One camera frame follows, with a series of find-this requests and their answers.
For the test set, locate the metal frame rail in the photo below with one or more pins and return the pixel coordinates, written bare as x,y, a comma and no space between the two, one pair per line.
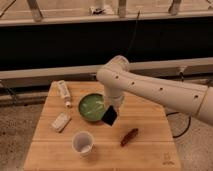
44,76

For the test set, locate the green ceramic bowl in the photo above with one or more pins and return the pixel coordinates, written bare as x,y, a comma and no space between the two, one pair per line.
91,107

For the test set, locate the white tube with cap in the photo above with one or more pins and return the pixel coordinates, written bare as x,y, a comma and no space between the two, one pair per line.
64,92

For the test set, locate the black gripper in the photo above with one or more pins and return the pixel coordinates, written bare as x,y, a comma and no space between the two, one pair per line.
109,116

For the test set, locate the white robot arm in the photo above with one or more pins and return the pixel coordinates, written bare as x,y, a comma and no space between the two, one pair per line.
192,99

